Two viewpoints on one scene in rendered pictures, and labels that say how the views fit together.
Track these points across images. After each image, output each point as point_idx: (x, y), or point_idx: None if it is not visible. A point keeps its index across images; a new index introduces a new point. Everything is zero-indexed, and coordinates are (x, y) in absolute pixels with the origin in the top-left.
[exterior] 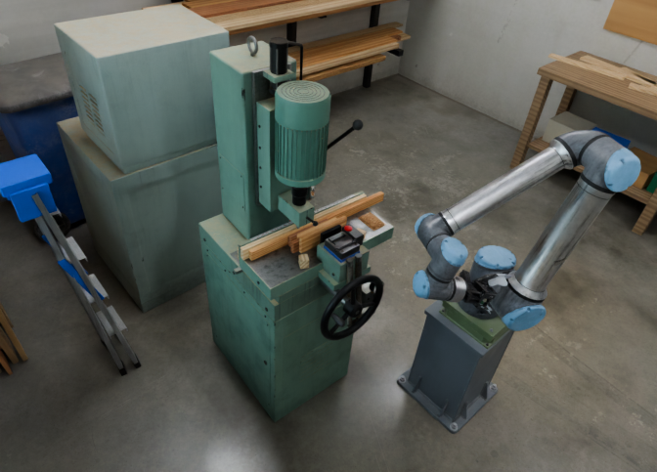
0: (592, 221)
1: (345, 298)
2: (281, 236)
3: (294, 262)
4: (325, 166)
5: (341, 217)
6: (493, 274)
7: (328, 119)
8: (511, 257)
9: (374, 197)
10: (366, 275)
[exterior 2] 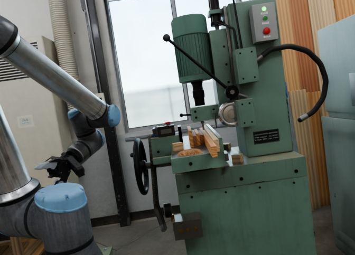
0: None
1: (148, 161)
2: (204, 130)
3: (184, 140)
4: (181, 72)
5: (190, 130)
6: (51, 160)
7: (174, 34)
8: (41, 194)
9: (209, 144)
10: (137, 141)
